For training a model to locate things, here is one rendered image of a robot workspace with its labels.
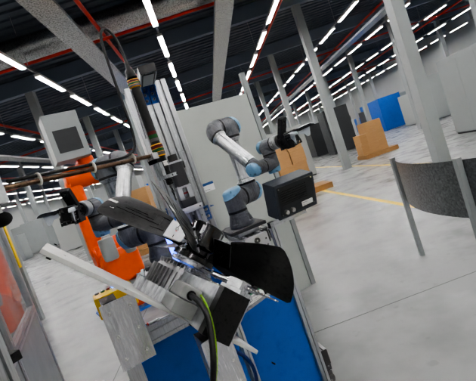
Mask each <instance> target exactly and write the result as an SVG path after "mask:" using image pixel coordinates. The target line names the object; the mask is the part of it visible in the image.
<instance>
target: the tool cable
mask: <svg viewBox="0 0 476 381"><path fill-rule="evenodd" d="M104 30H106V31H107V32H108V33H110V34H111V36H112V37H113V38H114V39H115V40H116V43H117V45H118V46H119V49H120V51H121V53H122V56H123V59H124V61H127V60H126V57H125V54H124V51H123V50H122V46H121V45H120V43H119V40H118V39H117V38H116V36H115V35H114V34H113V32H112V31H110V30H109V29H107V28H106V27H103V28H101V29H100V32H99V37H100V44H101V47H102V50H103V53H104V57H105V59H106V62H107V66H108V68H109V70H110V74H111V76H112V79H113V82H114V85H115V87H116V90H117V93H118V96H119V99H120V101H121V104H122V107H123V110H124V112H125V116H126V119H127V121H128V125H129V128H130V130H131V135H132V139H133V149H132V151H131V152H130V153H128V154H126V155H124V156H120V157H117V158H113V159H109V160H103V161H99V162H95V163H94V162H90V163H88V164H84V165H80V166H73V167H69V168H64V169H57V170H53V171H49V172H41V173H38V172H36V173H35V174H33V175H26V176H22V177H17V178H10V179H6V183H7V184H8V183H12V182H16V181H23V180H27V179H31V178H39V179H40V184H37V185H39V186H40V185H43V179H42V176H46V175H53V174H57V173H61V172H68V171H72V170H75V169H82V168H86V167H92V166H93V167H94V171H93V173H95V172H96V171H97V167H96V166H97V165H100V164H104V163H110V162H114V161H117V160H122V159H125V158H126V157H129V159H130V158H134V162H133V164H134V163H136V161H137V160H136V156H135V155H134V154H133V153H134V152H135V149H136V139H135V135H134V130H133V128H132V124H131V120H130V119H129V116H128V112H127V110H126V107H125V104H124V101H123V99H122V96H121V93H120V90H119V86H118V85H117V82H116V78H115V76H114V74H113V70H112V67H111V66H110V62H109V59H108V56H107V53H106V50H105V47H104V42H103V37H102V34H103V31H104Z"/></svg>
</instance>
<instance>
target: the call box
mask: <svg viewBox="0 0 476 381"><path fill-rule="evenodd" d="M112 293H113V294H114V296H115V297H116V298H117V299H118V298H120V297H122V296H124V295H127V293H124V292H122V291H120V290H118V289H116V288H112V287H111V288H110V290H105V292H103V293H99V294H98V295H94V296H93V300H94V303H95V305H96V308H97V311H98V314H99V315H100V319H101V320H103V318H102V316H101V313H100V310H99V307H100V302H99V299H102V298H103V297H105V296H108V295H110V294H112Z"/></svg>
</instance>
